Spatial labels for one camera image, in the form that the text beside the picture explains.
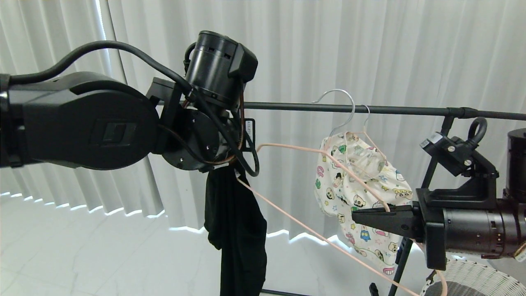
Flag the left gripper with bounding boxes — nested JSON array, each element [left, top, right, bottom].
[[230, 117, 257, 164]]

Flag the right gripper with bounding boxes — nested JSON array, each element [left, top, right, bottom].
[[415, 189, 509, 271]]

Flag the pink clothes hanger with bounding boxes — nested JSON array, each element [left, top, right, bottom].
[[344, 105, 388, 181], [236, 89, 448, 296]]

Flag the black garment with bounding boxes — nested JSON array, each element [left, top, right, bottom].
[[204, 162, 268, 296]]

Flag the cream printed garment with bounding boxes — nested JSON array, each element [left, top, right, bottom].
[[314, 132, 413, 276]]

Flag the white laundry basket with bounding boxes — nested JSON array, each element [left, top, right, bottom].
[[423, 258, 526, 296]]

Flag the black clothes rack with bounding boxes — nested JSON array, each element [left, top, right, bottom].
[[240, 101, 526, 296]]

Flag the white curtain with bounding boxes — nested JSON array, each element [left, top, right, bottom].
[[0, 0, 526, 264]]

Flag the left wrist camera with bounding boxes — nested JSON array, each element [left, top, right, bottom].
[[228, 43, 258, 83]]

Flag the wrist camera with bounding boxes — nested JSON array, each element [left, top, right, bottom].
[[419, 132, 501, 210], [228, 43, 258, 83]]

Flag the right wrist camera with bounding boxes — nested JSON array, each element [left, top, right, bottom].
[[419, 132, 501, 210]]

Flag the black cable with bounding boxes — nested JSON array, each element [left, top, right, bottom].
[[468, 117, 488, 142], [8, 40, 260, 177]]

